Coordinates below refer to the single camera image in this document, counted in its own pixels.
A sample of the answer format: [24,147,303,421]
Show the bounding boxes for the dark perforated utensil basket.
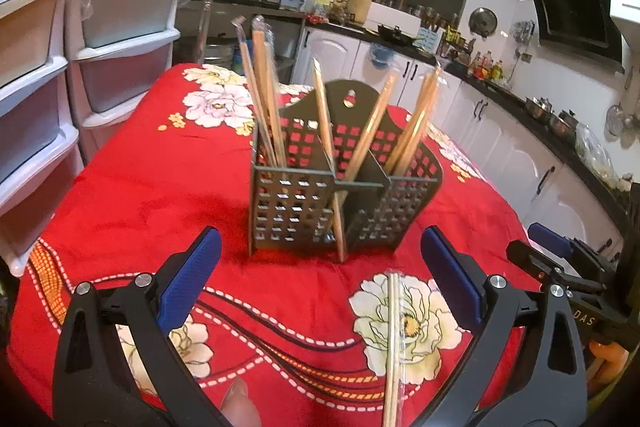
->
[248,78,444,263]

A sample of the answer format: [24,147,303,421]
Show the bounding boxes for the metal shelf rack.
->
[172,0,306,83]

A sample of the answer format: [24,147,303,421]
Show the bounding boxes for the blue utensil rack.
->
[420,27,442,54]

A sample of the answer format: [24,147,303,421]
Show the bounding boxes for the hanging steel strainer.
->
[606,103,639,139]

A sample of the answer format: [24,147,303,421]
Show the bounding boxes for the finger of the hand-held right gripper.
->
[528,222,576,260]
[506,239,608,297]

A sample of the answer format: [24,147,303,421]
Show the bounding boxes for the red floral tablecloth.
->
[7,63,538,427]

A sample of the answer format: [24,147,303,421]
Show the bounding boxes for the steel pot lid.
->
[469,7,499,39]

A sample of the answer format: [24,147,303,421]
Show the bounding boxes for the black wok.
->
[377,24,426,49]

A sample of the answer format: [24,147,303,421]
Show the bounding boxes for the steel cooking pot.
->
[550,110,579,141]
[525,97,554,121]

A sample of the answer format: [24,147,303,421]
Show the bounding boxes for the black range hood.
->
[522,0,626,75]

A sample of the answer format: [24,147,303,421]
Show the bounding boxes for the row of condiment bottles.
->
[467,52,506,80]

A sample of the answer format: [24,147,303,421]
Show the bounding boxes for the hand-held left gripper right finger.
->
[415,226,588,427]

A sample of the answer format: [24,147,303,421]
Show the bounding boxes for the person's right hand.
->
[586,341,629,400]

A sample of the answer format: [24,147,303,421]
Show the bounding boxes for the wooden chopstick pair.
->
[382,272,406,427]

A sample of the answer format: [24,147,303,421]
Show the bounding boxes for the person's left hand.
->
[220,377,263,427]

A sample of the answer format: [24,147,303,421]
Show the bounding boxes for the white kitchen base cabinets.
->
[292,27,621,248]

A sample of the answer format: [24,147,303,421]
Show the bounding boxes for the white countertop appliance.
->
[370,2,423,33]

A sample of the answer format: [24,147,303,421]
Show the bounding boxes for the steel pot under rack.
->
[202,37,236,65]

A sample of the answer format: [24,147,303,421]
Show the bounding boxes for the bunch of wooden chopsticks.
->
[235,14,446,260]

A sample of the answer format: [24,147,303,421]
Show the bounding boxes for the drawer unit with pale-blue drawer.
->
[67,0,193,163]

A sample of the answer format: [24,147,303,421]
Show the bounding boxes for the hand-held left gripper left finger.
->
[52,227,224,427]

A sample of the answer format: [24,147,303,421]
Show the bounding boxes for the drawer unit with beige drawer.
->
[0,0,86,277]

